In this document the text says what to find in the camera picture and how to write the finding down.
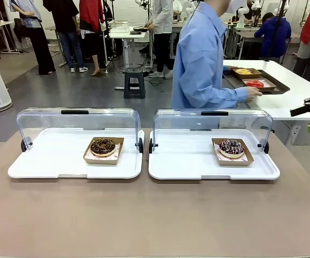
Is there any white standing desk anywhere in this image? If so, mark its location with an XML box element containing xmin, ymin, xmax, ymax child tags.
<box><xmin>109</xmin><ymin>28</ymin><xmax>152</xmax><ymax>90</ymax></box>

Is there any sprinkled chocolate donut in box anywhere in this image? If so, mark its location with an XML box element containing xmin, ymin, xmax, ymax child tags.
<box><xmin>211</xmin><ymin>138</ymin><xmax>255</xmax><ymax>167</ymax></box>

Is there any white socket box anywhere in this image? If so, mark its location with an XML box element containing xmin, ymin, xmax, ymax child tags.
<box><xmin>291</xmin><ymin>125</ymin><xmax>302</xmax><ymax>144</ymax></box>

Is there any person's right forearm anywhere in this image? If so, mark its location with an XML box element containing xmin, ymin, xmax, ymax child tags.
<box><xmin>194</xmin><ymin>86</ymin><xmax>249</xmax><ymax>109</ymax></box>

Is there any person in black shirt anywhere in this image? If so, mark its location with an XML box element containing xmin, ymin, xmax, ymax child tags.
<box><xmin>43</xmin><ymin>0</ymin><xmax>88</xmax><ymax>74</ymax></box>

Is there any chocolate rainbow sprinkle donut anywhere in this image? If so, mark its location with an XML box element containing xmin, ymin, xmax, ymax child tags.
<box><xmin>219</xmin><ymin>138</ymin><xmax>246</xmax><ymax>158</ymax></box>

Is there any wire basket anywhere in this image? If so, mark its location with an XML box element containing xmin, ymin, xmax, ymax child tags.
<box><xmin>108</xmin><ymin>20</ymin><xmax>130</xmax><ymax>33</ymax></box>

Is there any figure in red black garment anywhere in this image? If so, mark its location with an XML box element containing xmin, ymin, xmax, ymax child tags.
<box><xmin>78</xmin><ymin>0</ymin><xmax>110</xmax><ymax>77</ymax></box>

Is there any person in dark blue hoodie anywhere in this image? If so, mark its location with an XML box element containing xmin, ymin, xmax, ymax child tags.
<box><xmin>254</xmin><ymin>12</ymin><xmax>292</xmax><ymax>64</ymax></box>

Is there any yellow frosted donut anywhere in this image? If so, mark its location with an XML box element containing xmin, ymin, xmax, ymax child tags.
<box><xmin>231</xmin><ymin>67</ymin><xmax>263</xmax><ymax>80</ymax></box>

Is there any clear lid with black handle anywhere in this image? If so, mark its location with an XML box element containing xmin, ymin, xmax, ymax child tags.
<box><xmin>16</xmin><ymin>107</ymin><xmax>144</xmax><ymax>153</ymax></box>
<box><xmin>149</xmin><ymin>108</ymin><xmax>274</xmax><ymax>154</ymax></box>

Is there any white table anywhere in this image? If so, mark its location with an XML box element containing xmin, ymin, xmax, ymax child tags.
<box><xmin>219</xmin><ymin>59</ymin><xmax>310</xmax><ymax>146</ymax></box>

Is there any chocolate nut donut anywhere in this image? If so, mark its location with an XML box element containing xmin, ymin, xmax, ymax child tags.
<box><xmin>90</xmin><ymin>138</ymin><xmax>116</xmax><ymax>157</ymax></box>

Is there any person in white shirt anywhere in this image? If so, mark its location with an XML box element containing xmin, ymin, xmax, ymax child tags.
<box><xmin>145</xmin><ymin>0</ymin><xmax>175</xmax><ymax>79</ymax></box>

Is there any black tripod pole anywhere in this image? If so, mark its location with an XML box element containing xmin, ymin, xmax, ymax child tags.
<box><xmin>263</xmin><ymin>0</ymin><xmax>289</xmax><ymax>62</ymax></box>

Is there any person in blue shirt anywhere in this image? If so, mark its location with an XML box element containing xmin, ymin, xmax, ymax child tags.
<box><xmin>172</xmin><ymin>0</ymin><xmax>249</xmax><ymax>110</ymax></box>

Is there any white display tray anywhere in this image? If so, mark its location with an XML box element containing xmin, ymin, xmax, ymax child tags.
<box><xmin>148</xmin><ymin>128</ymin><xmax>281</xmax><ymax>181</ymax></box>
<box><xmin>8</xmin><ymin>127</ymin><xmax>145</xmax><ymax>180</ymax></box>

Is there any black serving tray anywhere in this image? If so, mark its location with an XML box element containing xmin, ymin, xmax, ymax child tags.
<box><xmin>222</xmin><ymin>67</ymin><xmax>291</xmax><ymax>96</ymax></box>

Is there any grey plastic stool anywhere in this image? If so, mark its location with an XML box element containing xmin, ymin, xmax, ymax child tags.
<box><xmin>123</xmin><ymin>67</ymin><xmax>146</xmax><ymax>99</ymax></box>

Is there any person's right hand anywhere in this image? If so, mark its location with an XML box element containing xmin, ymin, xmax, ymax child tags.
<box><xmin>247</xmin><ymin>87</ymin><xmax>263</xmax><ymax>102</ymax></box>

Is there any red frosted donut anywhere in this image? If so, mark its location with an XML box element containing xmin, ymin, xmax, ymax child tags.
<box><xmin>241</xmin><ymin>77</ymin><xmax>277</xmax><ymax>92</ymax></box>

